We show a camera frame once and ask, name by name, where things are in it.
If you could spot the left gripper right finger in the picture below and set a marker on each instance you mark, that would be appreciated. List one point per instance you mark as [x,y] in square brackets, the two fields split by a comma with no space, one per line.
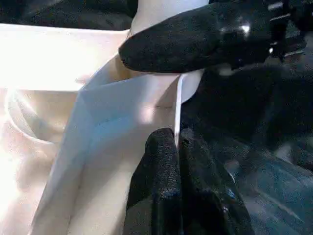
[210,205]

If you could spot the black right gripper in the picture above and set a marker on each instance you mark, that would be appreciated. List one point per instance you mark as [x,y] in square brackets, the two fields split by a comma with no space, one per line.
[291,29]

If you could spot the white plastic table top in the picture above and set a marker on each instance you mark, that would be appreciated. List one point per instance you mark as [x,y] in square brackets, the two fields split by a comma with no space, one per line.
[58,127]

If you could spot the black work mat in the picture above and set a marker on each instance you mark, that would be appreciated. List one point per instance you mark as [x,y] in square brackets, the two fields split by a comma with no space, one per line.
[274,186]

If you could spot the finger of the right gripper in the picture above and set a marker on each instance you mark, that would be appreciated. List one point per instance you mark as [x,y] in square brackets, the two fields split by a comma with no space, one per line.
[186,41]

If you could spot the white plastic table leg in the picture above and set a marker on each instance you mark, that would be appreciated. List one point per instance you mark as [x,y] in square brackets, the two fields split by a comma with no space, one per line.
[156,12]

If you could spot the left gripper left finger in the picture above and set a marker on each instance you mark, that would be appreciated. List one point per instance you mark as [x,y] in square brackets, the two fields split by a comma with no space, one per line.
[156,196]

